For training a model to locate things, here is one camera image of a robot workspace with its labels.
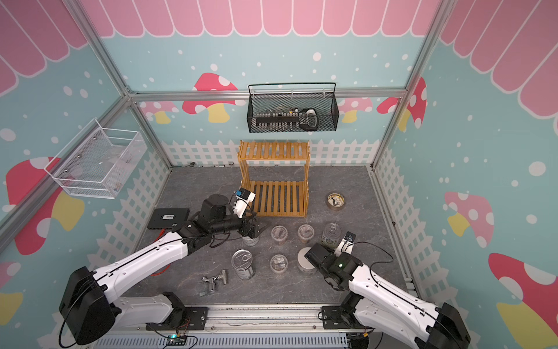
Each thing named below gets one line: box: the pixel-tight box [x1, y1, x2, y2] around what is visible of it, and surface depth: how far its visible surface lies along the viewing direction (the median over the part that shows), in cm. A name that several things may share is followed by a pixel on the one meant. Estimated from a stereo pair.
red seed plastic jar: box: [271, 224, 289, 246], surface depth 91 cm
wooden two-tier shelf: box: [236, 139, 311, 218], surface depth 104 cm
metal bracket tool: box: [199, 269, 228, 298], surface depth 83 cm
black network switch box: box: [146, 207, 190, 230], surface depth 99 cm
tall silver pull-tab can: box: [231, 248, 255, 281], surface depth 77 cm
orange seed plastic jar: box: [297, 223, 315, 244], surface depth 91 cm
